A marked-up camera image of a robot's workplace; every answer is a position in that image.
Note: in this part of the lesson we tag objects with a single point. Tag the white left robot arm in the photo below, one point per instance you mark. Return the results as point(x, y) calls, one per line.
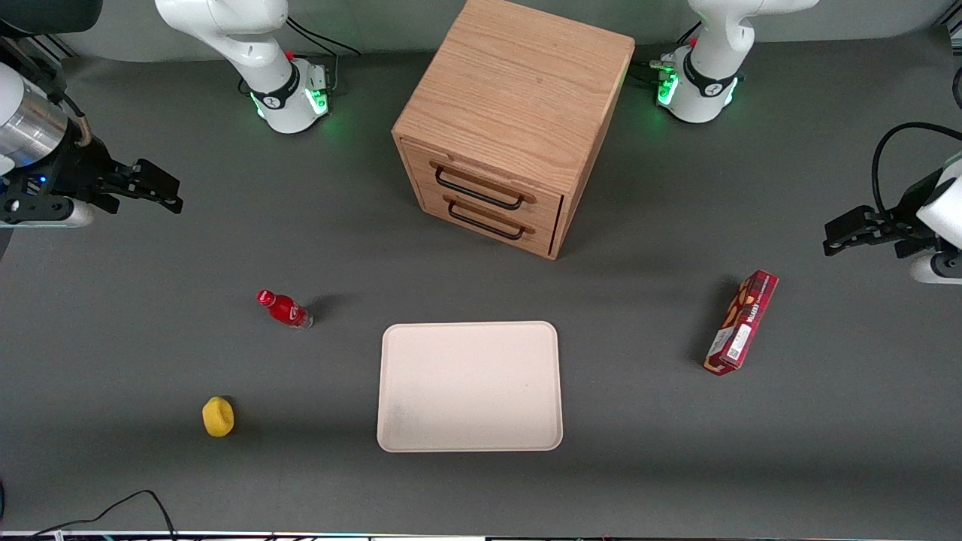
point(706, 75)

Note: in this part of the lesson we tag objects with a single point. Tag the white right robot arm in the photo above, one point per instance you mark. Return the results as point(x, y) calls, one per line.
point(270, 52)

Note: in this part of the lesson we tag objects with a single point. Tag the red snack box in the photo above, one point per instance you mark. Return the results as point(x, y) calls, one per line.
point(740, 323)

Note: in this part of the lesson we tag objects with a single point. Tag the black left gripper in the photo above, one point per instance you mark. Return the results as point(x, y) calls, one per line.
point(901, 220)

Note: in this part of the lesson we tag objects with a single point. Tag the beige rectangular tray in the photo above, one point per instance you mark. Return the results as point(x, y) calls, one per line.
point(470, 387)

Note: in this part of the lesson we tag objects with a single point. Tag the red plastic bottle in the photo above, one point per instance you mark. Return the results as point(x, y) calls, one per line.
point(285, 309)

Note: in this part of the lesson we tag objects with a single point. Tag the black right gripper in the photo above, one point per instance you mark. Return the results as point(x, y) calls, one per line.
point(81, 170)

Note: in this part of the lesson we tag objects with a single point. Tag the yellow toy lemon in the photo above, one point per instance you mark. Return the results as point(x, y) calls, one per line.
point(218, 417)

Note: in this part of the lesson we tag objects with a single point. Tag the aluminium frame profile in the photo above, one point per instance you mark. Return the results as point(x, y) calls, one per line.
point(45, 49)

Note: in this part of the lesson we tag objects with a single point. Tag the wooden drawer cabinet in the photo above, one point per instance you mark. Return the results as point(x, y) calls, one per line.
point(518, 83)

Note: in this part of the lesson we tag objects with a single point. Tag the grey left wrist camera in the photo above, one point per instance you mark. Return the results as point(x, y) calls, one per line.
point(939, 269)

